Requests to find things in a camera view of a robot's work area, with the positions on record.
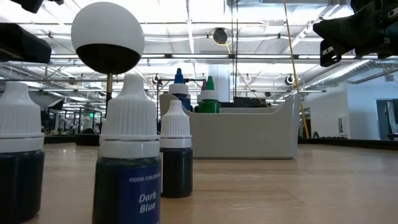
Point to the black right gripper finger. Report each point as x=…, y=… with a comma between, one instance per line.
x=348, y=20
x=345, y=39

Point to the small dark white-capped bottle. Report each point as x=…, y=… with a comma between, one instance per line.
x=175, y=155
x=18, y=124

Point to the small bottle dark blue label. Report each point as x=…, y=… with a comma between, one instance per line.
x=127, y=140

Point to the large green food coloring bottle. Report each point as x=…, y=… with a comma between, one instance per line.
x=210, y=95

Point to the large blue food coloring bottle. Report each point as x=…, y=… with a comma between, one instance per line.
x=179, y=88

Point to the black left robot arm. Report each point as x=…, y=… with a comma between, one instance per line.
x=28, y=4

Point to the white globe table lamp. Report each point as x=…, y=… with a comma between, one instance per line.
x=109, y=28

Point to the distant black robot workstation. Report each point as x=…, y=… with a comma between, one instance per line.
x=66, y=123

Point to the black perforated computer case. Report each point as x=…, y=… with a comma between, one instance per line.
x=248, y=102

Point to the white building column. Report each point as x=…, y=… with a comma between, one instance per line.
x=224, y=81

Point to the grey plastic bin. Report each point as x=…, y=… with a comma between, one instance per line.
x=242, y=133

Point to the silver ventilation duct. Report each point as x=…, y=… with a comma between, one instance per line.
x=342, y=74

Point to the wall-mounted notice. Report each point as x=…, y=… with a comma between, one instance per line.
x=340, y=125

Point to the black metal stand frame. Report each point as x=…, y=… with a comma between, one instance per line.
x=199, y=80

